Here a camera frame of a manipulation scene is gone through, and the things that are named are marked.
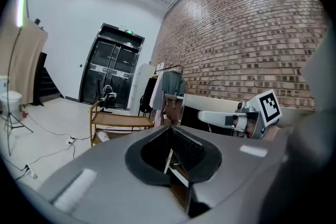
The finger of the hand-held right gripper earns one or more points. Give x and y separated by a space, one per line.
212 116

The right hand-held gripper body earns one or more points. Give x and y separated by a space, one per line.
267 110

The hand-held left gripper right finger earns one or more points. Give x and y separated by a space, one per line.
244 165

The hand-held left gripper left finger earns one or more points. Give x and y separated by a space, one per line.
105 178

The person's right forearm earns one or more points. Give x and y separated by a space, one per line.
273 132

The brown handbag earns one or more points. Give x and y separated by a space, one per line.
172 110

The white power strip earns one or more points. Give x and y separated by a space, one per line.
70 140
31 171

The grey-green hanging jacket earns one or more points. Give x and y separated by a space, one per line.
172 84

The white hanging garment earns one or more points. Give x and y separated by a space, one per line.
156 94

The black clothes rack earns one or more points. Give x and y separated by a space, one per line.
173 67

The black hanging garment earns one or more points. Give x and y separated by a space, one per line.
147 97

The black office chair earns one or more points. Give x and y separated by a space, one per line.
107 97

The white leaning board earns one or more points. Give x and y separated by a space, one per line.
141 73

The red green toy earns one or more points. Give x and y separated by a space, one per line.
25 114

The black double door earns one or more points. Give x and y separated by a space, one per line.
110 68

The black tripod stand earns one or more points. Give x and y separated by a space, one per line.
10 118

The black stepped shelf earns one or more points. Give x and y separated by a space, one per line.
46 81

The green exit sign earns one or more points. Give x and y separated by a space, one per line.
129 32

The white round bin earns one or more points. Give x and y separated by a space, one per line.
10 99

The beige curtain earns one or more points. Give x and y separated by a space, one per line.
21 60

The white tube light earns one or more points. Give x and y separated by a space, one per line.
21 8

